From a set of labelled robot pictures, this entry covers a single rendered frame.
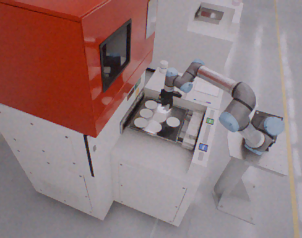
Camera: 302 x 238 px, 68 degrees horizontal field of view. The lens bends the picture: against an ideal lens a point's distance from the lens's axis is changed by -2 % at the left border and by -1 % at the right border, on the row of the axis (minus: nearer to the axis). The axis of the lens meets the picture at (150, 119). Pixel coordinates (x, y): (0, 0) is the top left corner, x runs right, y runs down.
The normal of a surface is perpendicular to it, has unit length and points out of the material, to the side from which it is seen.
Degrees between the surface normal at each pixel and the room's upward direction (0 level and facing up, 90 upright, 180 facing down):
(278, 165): 0
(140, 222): 0
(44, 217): 0
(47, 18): 90
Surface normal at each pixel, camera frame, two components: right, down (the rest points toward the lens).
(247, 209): 0.08, -0.69
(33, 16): -0.35, 0.65
